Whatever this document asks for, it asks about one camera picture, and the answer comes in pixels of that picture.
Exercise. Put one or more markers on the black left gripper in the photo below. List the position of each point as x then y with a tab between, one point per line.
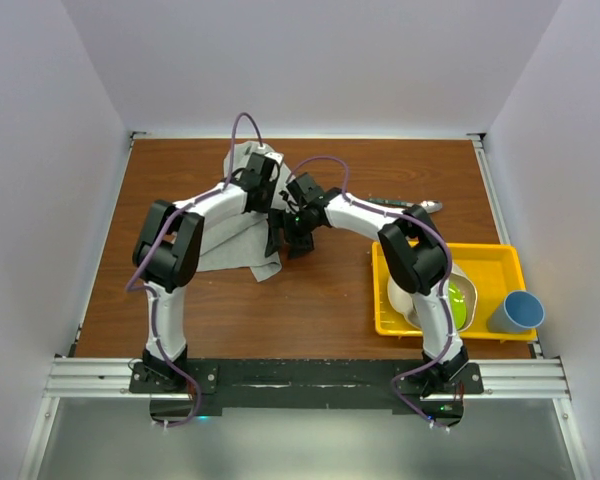
263	207

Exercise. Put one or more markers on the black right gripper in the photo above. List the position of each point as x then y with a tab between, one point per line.
299	245

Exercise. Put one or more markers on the grey cloth napkin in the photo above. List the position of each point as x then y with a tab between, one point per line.
239	242

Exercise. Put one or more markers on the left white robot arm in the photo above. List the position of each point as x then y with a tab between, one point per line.
168	249

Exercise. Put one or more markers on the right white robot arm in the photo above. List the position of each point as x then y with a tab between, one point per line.
418	260

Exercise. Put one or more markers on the beige shell-shaped plate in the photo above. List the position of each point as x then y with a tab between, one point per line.
402	303

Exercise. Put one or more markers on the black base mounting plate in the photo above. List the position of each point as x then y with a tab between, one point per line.
447	411

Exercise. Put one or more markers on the lime green bowl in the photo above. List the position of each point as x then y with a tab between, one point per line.
458	306

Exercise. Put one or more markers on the yellow plastic tray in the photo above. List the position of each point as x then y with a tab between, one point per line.
495	271

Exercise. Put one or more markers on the blue plastic cup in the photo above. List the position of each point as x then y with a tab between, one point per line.
520	311

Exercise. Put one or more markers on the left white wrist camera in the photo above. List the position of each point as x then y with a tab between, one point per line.
270	153

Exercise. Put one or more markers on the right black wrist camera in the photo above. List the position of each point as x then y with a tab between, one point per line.
304	189

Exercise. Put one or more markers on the spoon with teal handle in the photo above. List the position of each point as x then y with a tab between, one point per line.
430	206

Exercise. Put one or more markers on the aluminium frame rail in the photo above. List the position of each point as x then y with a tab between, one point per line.
118	378

